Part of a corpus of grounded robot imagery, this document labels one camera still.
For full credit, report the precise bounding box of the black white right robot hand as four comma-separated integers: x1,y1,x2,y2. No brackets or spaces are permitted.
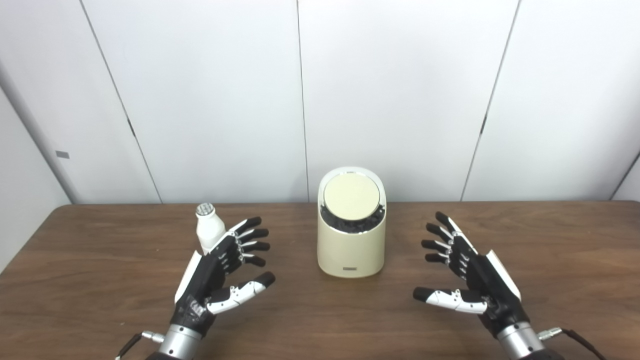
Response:
413,211,531,340

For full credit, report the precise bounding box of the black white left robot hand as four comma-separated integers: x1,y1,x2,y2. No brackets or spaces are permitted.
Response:
171,216,276,337

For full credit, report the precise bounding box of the small white plastic bottle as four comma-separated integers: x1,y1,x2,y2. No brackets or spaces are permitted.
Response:
195,202,227,255

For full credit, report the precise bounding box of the cream-colored lidded bin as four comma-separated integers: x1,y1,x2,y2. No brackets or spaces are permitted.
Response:
317,166,387,279

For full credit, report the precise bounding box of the black bin liner bag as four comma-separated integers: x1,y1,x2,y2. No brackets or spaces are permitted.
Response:
320,200,386,234

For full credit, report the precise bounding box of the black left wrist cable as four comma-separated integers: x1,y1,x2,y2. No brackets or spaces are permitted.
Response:
115,331,166,360

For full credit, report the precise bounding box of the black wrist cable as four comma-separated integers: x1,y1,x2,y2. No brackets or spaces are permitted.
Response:
115,331,166,360
537,327,608,360

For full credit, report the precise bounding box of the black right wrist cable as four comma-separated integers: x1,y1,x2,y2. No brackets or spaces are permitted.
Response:
537,327,608,360

